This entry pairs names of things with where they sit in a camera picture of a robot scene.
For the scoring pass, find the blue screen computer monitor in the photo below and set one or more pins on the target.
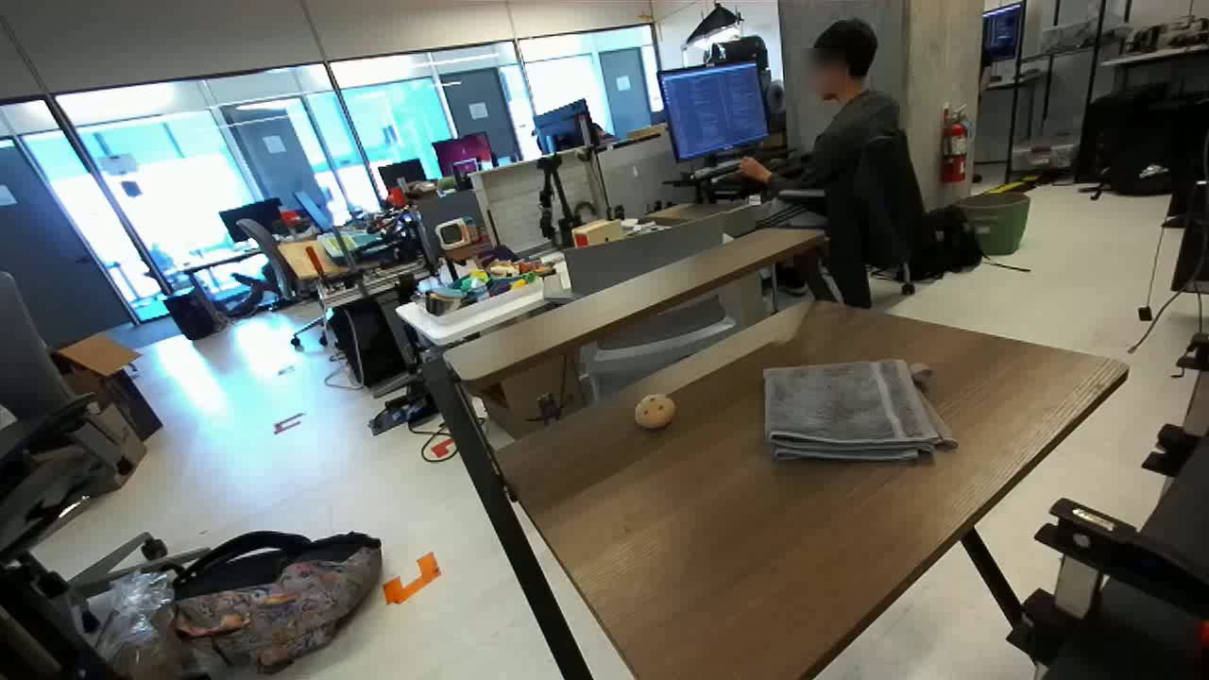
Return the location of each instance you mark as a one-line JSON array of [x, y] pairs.
[[714, 111]]

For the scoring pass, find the clear plastic bag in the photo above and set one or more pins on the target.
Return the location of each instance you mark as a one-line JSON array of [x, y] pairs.
[[125, 609]]

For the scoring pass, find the metal storage rack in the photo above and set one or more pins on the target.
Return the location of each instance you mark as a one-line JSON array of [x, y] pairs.
[[1024, 77]]

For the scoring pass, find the brown round toy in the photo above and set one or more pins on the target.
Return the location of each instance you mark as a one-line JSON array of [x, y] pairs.
[[656, 411]]

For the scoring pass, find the colourful toy clutter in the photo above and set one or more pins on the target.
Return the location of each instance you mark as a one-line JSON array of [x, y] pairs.
[[497, 280]]

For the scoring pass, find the black equipment case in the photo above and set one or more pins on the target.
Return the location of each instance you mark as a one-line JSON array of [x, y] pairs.
[[1135, 137]]

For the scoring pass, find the orange plastic bracket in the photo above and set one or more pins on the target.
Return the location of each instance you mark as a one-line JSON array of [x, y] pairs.
[[408, 582]]

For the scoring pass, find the grey towel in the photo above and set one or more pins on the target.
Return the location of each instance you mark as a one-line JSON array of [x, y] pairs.
[[850, 411]]

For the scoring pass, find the black backpack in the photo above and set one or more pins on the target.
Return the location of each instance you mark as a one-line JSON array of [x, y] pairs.
[[955, 242]]

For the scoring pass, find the black floor stand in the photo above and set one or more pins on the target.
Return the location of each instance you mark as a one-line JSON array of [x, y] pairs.
[[1193, 240]]

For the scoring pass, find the purple screen computer monitor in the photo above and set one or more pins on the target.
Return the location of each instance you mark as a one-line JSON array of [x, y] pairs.
[[461, 155]]

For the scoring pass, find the person in dark jacket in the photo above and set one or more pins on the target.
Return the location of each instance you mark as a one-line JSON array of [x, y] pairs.
[[861, 154]]

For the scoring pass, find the green plastic bin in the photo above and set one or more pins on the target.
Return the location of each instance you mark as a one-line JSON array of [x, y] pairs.
[[1000, 226]]

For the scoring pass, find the black articulated camera stand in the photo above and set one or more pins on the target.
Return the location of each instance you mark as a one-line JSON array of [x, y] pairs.
[[553, 202]]

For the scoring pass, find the dark grey office chair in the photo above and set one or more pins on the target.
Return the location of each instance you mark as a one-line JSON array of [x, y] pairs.
[[38, 458]]

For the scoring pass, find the light grey partition panel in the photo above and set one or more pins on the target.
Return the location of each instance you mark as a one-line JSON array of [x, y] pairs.
[[630, 174]]

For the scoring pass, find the narrow wooden shelf board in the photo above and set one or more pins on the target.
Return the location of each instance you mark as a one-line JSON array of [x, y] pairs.
[[607, 309]]

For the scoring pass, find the red fire extinguisher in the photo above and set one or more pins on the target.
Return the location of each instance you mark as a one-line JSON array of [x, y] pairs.
[[955, 154]]

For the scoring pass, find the black office chair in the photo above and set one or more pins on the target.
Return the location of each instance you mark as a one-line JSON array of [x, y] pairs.
[[271, 260]]

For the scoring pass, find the white table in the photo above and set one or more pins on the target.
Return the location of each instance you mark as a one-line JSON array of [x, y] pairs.
[[486, 324]]

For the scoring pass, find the black waste bin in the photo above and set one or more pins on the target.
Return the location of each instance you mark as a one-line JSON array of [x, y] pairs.
[[193, 314]]

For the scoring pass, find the brown cardboard box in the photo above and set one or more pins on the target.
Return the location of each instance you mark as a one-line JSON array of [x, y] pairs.
[[96, 362], [534, 397]]

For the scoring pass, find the black computer case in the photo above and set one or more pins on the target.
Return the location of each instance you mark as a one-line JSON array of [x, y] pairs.
[[363, 343]]

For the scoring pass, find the black computer monitor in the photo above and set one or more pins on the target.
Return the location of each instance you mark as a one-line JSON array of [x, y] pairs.
[[565, 125], [400, 174], [252, 216]]

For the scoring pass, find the black power strip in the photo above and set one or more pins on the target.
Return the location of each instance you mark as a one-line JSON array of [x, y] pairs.
[[400, 411]]

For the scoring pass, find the grey plastic chair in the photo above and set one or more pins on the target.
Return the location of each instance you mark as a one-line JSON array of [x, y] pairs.
[[630, 263]]

